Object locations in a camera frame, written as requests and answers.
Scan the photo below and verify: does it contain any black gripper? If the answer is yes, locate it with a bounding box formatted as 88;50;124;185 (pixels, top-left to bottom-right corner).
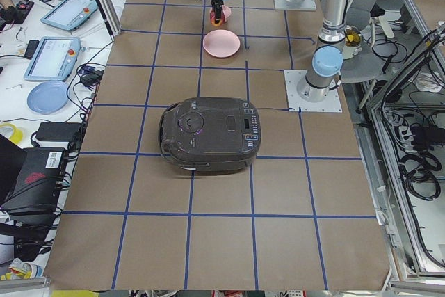
211;0;223;24

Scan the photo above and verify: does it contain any black computer box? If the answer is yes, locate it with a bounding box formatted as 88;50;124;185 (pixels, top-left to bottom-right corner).
1;136;67;225

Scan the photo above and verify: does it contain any pink plate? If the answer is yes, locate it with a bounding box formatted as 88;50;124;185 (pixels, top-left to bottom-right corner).
202;29;241;58

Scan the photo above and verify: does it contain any yellow tape roll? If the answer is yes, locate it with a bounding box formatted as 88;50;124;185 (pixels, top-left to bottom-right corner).
0;122;24;145

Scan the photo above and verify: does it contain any grey office chair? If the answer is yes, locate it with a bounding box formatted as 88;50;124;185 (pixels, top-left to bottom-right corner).
341;0;382;83

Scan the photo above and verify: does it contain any teach pendant far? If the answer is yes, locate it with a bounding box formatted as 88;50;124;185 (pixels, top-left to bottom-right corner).
40;0;98;31

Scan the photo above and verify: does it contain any teach pendant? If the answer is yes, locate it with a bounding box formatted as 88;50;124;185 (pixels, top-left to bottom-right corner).
24;36;81;81
40;0;98;31

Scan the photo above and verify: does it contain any steel pot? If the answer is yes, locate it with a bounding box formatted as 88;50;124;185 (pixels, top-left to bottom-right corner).
342;26;363;60

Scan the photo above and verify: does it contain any red apple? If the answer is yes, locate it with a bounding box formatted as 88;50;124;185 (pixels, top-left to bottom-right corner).
211;17;225;27

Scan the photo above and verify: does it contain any teach pendant near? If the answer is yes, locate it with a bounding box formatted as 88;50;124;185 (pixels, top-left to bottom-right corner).
24;36;81;81

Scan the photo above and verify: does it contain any blue plate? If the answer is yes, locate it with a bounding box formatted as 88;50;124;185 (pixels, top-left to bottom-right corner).
26;81;68;114

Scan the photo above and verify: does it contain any black power adapter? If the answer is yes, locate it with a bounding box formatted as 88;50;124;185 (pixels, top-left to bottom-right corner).
31;122;81;147

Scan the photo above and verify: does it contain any pink bowl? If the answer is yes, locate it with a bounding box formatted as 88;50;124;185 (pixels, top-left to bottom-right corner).
209;5;232;26

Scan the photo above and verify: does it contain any black rice cooker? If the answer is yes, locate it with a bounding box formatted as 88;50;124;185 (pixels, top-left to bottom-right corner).
159;97;261;172

